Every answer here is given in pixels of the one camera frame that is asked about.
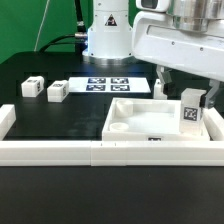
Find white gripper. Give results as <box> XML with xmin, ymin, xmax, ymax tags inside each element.
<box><xmin>132</xmin><ymin>11</ymin><xmax>224</xmax><ymax>109</ymax></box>

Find white square tabletop part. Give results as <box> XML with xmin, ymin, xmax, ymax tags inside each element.
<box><xmin>102</xmin><ymin>98</ymin><xmax>210</xmax><ymax>141</ymax></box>

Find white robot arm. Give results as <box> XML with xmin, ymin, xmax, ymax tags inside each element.
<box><xmin>83</xmin><ymin>0</ymin><xmax>224</xmax><ymax>108</ymax></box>

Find white U-shaped obstacle fence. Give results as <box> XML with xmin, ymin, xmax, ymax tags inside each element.
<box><xmin>0</xmin><ymin>104</ymin><xmax>224</xmax><ymax>166</ymax></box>

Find white sheet with markers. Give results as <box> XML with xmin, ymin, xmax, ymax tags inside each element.
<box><xmin>69</xmin><ymin>77</ymin><xmax>151</xmax><ymax>93</ymax></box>

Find black cables at base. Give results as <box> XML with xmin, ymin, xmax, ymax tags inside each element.
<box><xmin>39</xmin><ymin>0</ymin><xmax>90</xmax><ymax>53</ymax></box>

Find thin white cable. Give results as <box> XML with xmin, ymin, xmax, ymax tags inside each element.
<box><xmin>33</xmin><ymin>0</ymin><xmax>52</xmax><ymax>52</ymax></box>

